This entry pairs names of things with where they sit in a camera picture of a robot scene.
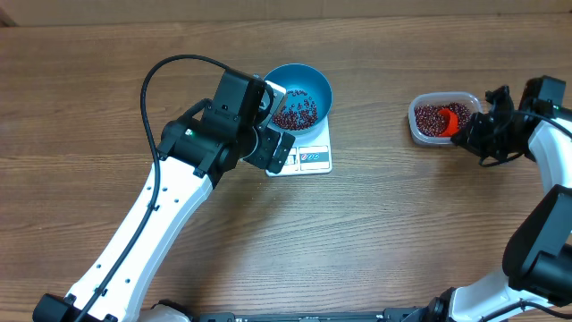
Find red adzuki beans in container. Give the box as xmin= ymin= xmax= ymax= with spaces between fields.
xmin=414 ymin=102 xmax=472 ymax=138

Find clear plastic food container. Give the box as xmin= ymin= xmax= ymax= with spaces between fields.
xmin=408 ymin=91 xmax=483 ymax=147

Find red measuring scoop blue handle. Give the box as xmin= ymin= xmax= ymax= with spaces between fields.
xmin=439 ymin=108 xmax=458 ymax=137

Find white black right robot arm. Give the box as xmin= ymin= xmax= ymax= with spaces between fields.
xmin=407 ymin=76 xmax=571 ymax=321

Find teal plastic bowl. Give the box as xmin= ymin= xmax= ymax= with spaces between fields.
xmin=265 ymin=64 xmax=333 ymax=131

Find red beans in bowl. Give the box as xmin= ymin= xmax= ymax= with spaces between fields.
xmin=272 ymin=89 xmax=318 ymax=131

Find white digital kitchen scale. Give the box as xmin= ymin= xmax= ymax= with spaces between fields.
xmin=265 ymin=117 xmax=332 ymax=177

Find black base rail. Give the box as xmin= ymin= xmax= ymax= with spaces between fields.
xmin=138 ymin=292 xmax=509 ymax=322

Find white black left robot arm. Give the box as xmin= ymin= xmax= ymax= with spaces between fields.
xmin=32 ymin=69 xmax=294 ymax=322

